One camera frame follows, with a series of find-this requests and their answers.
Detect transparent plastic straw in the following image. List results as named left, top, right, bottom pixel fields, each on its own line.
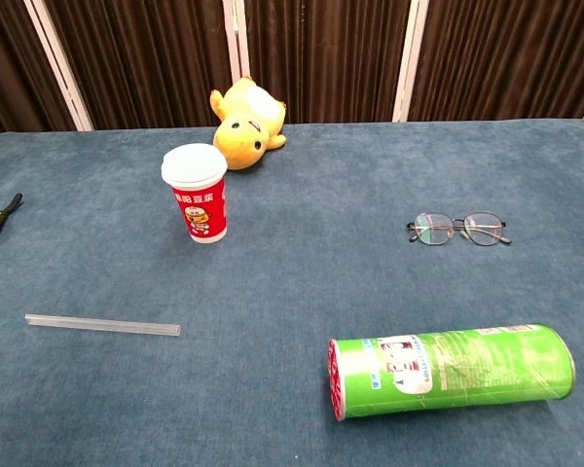
left=24, top=313, right=182, bottom=337

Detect red paper cup white lid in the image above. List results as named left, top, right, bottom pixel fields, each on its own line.
left=161, top=142, right=229, bottom=244

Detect yellow plush toy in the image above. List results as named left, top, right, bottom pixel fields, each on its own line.
left=209, top=76, right=288, bottom=171

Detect thin-framed eyeglasses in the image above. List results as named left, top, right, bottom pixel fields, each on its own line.
left=406, top=211, right=513, bottom=247

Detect brown pleated folding screen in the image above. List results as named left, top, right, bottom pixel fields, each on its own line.
left=0, top=0, right=584, bottom=140

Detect green chips can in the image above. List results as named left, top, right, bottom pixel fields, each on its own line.
left=327, top=323, right=577, bottom=422

